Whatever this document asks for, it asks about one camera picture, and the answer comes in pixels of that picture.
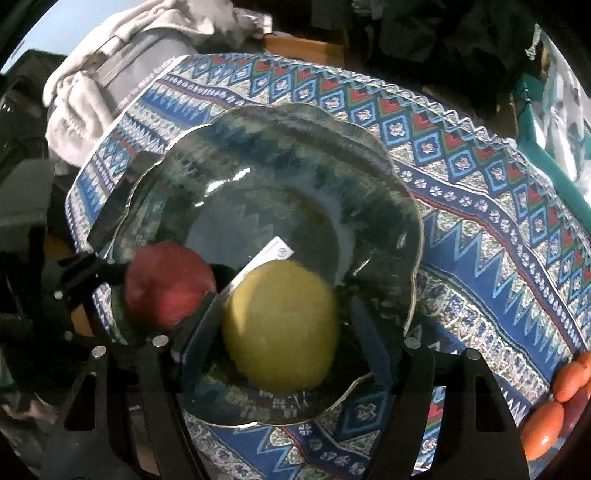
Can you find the teal box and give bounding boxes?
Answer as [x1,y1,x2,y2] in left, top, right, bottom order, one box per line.
[510,74,591,208]

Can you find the pile of dark clothes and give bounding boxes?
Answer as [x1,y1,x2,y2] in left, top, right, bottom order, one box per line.
[231,0,541,125]

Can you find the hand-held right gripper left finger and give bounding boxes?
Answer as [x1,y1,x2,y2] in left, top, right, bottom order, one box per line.
[39,291,228,480]

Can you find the dark red plum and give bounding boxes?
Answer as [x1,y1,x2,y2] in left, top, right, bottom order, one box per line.
[561,392,590,437]

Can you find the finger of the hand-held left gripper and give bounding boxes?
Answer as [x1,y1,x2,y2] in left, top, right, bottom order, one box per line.
[53,254,136,302]
[60,319,186,357]

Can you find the brown cardboard box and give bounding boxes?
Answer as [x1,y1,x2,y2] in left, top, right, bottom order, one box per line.
[264,31,347,69]

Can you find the yellow lemon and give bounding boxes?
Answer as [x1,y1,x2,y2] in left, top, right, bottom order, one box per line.
[223,260,341,396]

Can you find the grey bag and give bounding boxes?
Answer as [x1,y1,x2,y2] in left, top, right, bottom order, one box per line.
[99,28,266,116]

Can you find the red apple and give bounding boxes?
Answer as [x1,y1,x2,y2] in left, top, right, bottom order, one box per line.
[124,243,218,330]

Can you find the clear plastic bags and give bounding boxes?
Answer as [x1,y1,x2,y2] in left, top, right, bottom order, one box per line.
[549,46,591,183]

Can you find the clear glass bowl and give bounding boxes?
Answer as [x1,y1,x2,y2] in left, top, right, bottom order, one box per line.
[95,102,426,428]

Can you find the blue patterned tablecloth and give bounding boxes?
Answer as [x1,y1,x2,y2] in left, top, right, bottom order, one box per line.
[65,54,591,480]

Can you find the orange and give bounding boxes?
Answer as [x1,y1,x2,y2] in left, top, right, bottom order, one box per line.
[521,401,566,461]
[553,352,591,403]

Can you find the white cloth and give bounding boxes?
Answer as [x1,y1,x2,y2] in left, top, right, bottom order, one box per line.
[43,0,273,167]

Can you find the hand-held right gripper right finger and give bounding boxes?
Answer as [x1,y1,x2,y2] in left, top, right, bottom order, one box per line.
[350,296,530,480]

